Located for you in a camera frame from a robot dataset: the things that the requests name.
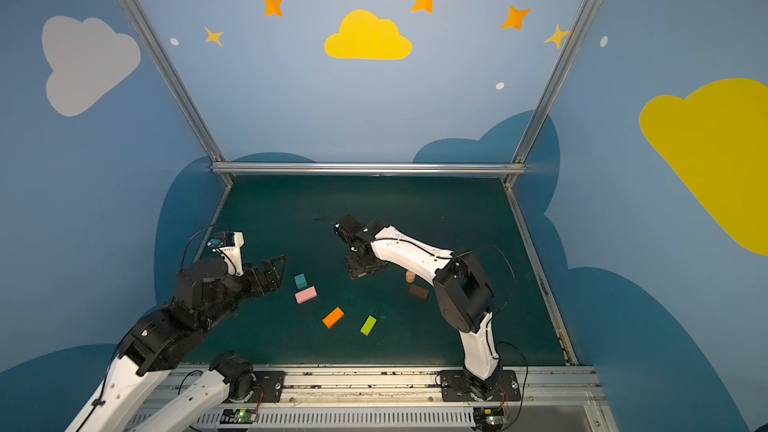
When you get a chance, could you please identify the left side floor rail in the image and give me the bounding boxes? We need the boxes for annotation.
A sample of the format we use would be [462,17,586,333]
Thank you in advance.
[191,183,232,261]

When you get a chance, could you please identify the green circuit board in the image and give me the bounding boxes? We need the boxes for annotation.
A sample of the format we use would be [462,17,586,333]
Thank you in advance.
[472,408,509,432]
[219,409,258,425]

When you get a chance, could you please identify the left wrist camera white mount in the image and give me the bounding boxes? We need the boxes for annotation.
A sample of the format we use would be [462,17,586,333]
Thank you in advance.
[207,231,244,276]

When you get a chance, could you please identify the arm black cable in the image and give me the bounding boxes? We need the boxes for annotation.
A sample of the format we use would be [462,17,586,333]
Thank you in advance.
[179,224,232,271]
[383,236,530,415]

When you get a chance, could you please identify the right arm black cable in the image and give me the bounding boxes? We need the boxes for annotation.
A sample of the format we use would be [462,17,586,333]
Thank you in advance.
[383,236,530,415]

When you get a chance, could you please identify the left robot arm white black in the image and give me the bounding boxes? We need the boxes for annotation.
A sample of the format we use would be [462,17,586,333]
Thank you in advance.
[67,256,287,431]

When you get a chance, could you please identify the back horizontal aluminium rail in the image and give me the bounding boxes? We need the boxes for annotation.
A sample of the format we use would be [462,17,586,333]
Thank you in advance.
[211,162,526,176]

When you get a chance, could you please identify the dark brown wood block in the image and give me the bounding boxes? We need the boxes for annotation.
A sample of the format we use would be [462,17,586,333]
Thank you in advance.
[408,284,430,301]

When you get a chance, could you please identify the right green circuit board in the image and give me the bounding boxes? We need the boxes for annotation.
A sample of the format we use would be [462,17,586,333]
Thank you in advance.
[472,408,509,432]

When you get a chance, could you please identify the orange wood block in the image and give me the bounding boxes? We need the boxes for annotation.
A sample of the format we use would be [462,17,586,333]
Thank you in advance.
[322,307,344,329]

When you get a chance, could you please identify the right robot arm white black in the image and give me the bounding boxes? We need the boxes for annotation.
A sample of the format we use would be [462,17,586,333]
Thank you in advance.
[334,215,502,400]

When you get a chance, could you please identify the left corner aluminium post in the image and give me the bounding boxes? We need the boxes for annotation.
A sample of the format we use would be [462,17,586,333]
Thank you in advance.
[117,0,226,165]

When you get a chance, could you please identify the teal wood block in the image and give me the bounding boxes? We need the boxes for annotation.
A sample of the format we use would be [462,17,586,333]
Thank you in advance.
[294,274,307,289]

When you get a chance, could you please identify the right side floor rail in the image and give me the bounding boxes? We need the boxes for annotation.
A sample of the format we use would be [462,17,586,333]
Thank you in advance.
[503,183,579,366]

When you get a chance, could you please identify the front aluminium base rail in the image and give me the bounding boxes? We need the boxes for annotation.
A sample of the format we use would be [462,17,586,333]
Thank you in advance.
[182,364,618,431]

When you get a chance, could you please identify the corner aluminium post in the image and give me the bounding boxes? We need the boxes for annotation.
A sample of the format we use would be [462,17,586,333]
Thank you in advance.
[117,0,226,165]
[504,0,604,192]

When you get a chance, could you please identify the right corner aluminium post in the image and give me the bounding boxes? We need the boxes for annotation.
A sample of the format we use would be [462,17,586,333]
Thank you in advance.
[504,0,604,192]

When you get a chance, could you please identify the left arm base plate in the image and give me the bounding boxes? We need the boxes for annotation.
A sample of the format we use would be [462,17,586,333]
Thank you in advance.
[243,370,286,405]

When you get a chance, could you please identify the pink wood block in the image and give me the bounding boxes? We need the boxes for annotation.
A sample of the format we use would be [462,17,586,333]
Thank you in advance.
[295,286,318,304]

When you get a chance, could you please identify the left green circuit board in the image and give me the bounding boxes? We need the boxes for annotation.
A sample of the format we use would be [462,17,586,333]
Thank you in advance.
[219,409,258,425]

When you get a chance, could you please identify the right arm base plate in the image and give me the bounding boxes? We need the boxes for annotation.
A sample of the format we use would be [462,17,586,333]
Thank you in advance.
[436,368,522,402]

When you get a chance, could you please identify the floor rail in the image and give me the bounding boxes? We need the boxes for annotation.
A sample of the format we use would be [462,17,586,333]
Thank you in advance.
[503,183,579,366]
[191,183,232,261]

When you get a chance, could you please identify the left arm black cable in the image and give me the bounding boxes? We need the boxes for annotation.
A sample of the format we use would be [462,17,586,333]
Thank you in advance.
[179,224,232,271]

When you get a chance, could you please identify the lime green wood block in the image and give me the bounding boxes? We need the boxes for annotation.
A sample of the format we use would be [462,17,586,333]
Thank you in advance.
[360,316,377,336]

